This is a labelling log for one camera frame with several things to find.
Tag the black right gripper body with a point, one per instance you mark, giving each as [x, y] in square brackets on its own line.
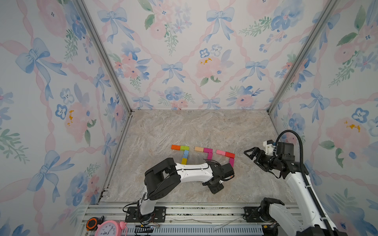
[267, 161]

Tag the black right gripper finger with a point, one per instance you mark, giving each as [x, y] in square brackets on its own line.
[254, 152]
[258, 161]

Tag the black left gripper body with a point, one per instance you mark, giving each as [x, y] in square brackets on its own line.
[216, 188]

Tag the red block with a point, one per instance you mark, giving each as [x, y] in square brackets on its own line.
[230, 155]

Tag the light pink block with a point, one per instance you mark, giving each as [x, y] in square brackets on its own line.
[220, 152]

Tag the magenta block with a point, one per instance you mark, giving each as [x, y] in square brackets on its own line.
[231, 162]
[208, 150]

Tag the tan wooden block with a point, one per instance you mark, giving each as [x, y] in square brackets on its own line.
[199, 149]

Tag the yellow block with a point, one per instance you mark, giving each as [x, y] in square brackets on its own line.
[184, 161]

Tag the light blue block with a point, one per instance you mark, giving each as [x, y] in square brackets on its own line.
[186, 154]

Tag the green block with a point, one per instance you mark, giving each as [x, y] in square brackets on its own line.
[184, 148]

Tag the orange block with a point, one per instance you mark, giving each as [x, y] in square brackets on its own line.
[176, 147]

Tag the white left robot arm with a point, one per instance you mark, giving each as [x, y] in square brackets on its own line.
[161, 179]

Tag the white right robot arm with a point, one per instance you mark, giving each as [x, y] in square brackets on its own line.
[315, 222]

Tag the pink alarm clock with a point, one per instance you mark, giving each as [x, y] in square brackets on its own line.
[111, 228]

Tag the orange black tape measure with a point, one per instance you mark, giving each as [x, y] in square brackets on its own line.
[93, 223]

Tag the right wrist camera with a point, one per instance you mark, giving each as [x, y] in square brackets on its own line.
[270, 147]

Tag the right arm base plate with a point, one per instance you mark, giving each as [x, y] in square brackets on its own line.
[268, 214]

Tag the aluminium front rail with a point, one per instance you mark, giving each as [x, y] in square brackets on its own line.
[188, 219]

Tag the aluminium right corner post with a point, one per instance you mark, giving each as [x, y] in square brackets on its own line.
[307, 47]

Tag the aluminium corner post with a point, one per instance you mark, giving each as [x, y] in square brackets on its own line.
[307, 47]
[88, 22]

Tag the aluminium left corner post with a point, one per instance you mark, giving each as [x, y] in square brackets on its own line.
[88, 22]

